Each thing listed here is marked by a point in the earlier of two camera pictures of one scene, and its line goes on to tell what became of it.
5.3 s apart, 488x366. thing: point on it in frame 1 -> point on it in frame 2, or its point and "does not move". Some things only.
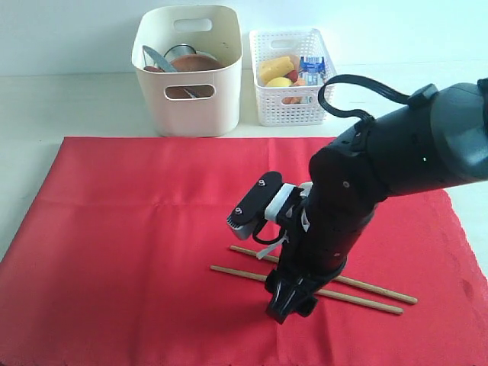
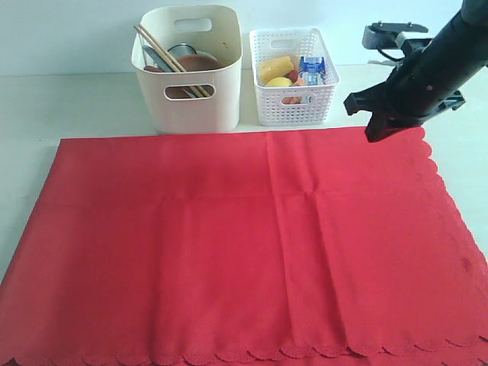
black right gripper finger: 307,300 -> 381,126
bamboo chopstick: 333,296 -> 153,46
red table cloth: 110,265 does not move
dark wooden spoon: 153,69 does not move
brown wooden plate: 191,62 does not move
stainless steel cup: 178,51 does not move
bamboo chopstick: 341,279 -> 203,89
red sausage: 293,75 does not move
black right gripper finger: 282,284 -> 375,99
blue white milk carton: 313,69 does not move
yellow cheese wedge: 276,68 does not move
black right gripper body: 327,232 -> 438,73
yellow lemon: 279,81 does not move
